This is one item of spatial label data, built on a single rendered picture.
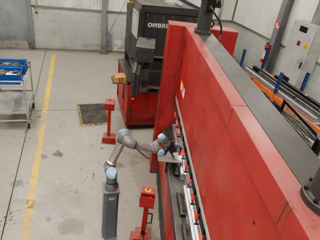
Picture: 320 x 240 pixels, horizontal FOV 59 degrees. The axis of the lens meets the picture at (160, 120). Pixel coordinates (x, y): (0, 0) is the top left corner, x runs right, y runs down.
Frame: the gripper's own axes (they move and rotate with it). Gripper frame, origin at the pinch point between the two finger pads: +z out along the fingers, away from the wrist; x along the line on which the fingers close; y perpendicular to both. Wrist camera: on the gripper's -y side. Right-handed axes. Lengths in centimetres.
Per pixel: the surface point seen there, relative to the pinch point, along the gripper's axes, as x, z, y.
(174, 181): -26.1, 9.1, -10.0
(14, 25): 619, -241, -334
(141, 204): -46, 0, -48
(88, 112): 262, -14, -171
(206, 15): 53, -104, 109
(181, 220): -79, 10, -9
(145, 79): 140, -51, -6
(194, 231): -99, 8, 3
